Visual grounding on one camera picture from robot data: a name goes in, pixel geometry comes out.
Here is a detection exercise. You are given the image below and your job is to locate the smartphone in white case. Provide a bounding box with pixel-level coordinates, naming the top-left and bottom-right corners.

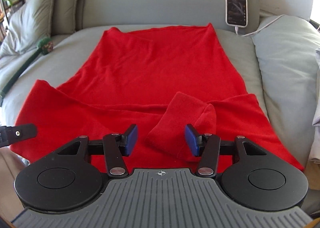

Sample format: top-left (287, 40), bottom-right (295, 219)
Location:
top-left (225, 0), bottom-right (248, 28)

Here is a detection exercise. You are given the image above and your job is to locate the grey sofa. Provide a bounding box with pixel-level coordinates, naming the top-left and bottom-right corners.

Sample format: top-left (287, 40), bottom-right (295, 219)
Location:
top-left (4, 16), bottom-right (319, 169)

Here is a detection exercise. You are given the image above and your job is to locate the red sweatshirt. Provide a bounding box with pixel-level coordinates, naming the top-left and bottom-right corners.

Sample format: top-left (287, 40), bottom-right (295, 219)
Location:
top-left (10, 25), bottom-right (301, 169)

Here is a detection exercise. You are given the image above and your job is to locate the large grey front pillow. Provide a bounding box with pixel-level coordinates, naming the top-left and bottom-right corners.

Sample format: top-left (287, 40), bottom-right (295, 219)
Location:
top-left (1, 0), bottom-right (55, 58)

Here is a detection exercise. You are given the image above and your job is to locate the green massage hammer stick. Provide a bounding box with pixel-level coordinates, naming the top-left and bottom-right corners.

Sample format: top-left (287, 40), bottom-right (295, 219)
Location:
top-left (1, 37), bottom-right (54, 106)

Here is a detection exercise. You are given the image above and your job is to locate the grey back pillow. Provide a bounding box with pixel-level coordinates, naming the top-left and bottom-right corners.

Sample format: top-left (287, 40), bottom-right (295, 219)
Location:
top-left (51, 0), bottom-right (78, 36)

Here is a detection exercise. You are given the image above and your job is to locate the white charging cable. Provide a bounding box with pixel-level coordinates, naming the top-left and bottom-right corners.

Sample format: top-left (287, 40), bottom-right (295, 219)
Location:
top-left (234, 14), bottom-right (286, 37)

